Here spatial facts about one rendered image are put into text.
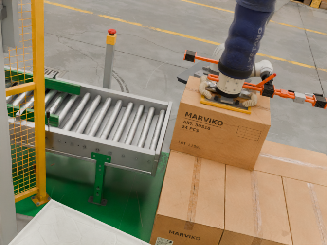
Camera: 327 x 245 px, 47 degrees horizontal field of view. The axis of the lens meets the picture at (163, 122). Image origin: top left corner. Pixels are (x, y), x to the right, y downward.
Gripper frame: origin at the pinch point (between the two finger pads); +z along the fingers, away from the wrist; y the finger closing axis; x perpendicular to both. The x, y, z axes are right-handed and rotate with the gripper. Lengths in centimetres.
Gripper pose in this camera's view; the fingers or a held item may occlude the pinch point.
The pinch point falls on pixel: (269, 90)
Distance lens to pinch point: 262.6
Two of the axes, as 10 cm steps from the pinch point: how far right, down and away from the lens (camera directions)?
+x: -9.7, -2.2, 0.3
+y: -1.7, 8.1, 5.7
